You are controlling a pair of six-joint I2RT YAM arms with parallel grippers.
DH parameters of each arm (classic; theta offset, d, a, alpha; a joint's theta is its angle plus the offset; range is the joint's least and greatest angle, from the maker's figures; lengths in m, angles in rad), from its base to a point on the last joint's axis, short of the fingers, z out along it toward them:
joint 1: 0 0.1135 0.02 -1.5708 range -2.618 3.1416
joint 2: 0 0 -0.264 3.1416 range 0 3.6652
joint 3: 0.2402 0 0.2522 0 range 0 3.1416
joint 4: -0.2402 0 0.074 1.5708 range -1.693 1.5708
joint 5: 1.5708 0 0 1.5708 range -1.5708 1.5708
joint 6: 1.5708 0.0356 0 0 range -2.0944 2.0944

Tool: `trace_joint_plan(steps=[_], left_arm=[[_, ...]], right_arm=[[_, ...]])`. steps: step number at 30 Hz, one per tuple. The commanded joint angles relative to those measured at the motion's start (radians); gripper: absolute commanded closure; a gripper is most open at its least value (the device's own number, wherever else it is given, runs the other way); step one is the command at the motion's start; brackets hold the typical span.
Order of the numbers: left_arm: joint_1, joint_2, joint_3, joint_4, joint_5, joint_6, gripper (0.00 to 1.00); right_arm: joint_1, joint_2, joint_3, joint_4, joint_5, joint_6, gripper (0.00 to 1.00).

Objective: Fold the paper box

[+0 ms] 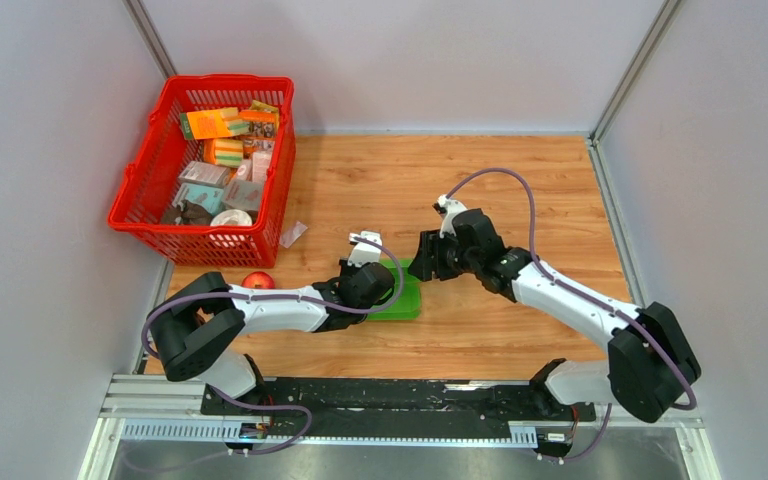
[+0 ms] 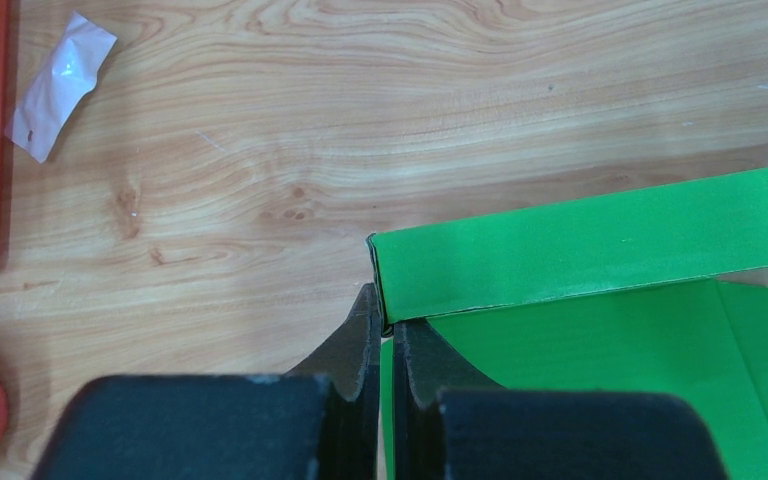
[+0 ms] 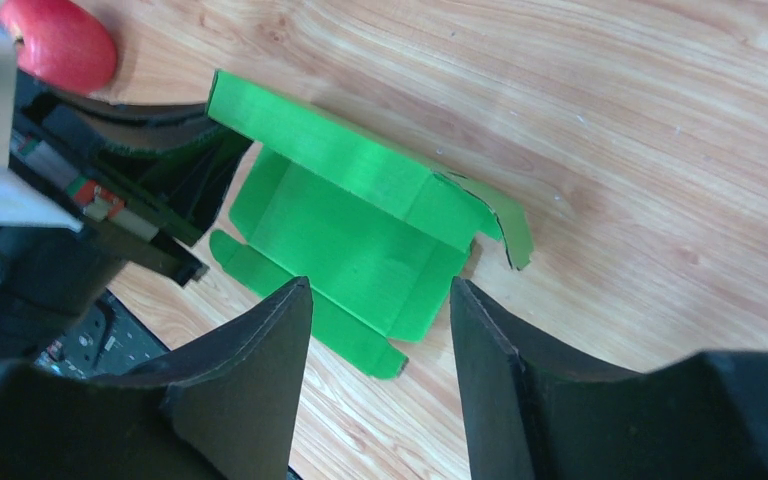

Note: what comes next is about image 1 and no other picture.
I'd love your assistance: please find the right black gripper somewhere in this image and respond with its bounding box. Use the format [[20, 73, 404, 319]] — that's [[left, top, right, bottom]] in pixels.
[[407, 229, 480, 283]]

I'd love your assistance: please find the green paper box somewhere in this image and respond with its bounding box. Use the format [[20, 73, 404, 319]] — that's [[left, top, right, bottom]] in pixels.
[[366, 259, 421, 322]]

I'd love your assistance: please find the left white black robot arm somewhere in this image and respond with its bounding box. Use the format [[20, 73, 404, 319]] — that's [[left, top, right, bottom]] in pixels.
[[143, 262, 402, 415]]

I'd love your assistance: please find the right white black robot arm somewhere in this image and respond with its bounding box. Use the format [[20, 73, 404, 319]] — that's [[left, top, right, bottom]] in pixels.
[[408, 202, 702, 423]]

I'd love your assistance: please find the clear plastic wrapper scrap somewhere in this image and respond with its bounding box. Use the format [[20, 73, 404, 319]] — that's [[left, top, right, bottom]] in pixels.
[[279, 221, 308, 249]]

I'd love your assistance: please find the red apple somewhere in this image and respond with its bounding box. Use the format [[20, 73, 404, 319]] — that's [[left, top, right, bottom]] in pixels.
[[241, 271, 276, 289]]

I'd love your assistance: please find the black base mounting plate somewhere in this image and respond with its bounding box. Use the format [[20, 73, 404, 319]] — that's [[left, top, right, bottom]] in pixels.
[[199, 377, 597, 440]]

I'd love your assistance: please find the white tape roll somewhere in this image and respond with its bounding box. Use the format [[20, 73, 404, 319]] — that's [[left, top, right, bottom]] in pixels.
[[210, 209, 253, 227]]

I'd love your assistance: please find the grey pink carton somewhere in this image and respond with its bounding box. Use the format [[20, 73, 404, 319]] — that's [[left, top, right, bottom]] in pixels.
[[221, 179, 264, 212]]

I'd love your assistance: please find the teal small carton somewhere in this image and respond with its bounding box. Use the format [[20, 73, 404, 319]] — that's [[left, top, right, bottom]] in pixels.
[[171, 183, 225, 215]]

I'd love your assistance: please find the striped sponge stack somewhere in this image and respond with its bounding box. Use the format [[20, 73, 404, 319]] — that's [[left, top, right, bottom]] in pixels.
[[202, 138, 244, 169]]

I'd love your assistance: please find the grey small carton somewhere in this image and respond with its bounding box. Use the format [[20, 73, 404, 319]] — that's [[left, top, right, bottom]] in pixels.
[[177, 161, 233, 188]]

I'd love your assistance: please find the orange sponge pack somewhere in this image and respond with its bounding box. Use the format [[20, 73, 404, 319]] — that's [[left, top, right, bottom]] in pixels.
[[179, 107, 249, 140]]

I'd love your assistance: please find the red plastic basket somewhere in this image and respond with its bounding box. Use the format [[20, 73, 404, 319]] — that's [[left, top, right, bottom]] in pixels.
[[107, 74, 296, 268]]

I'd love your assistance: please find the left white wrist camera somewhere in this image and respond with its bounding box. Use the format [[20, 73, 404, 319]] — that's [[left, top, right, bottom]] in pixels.
[[347, 230, 383, 267]]

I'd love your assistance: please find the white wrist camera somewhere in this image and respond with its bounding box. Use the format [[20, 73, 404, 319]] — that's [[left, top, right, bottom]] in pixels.
[[433, 195, 467, 238], [347, 230, 383, 267]]

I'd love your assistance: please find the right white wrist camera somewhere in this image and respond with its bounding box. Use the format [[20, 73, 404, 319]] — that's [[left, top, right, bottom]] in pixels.
[[433, 195, 467, 238]]

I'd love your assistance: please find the aluminium frame rail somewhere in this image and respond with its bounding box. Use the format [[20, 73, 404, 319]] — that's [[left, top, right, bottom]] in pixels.
[[79, 374, 723, 480]]

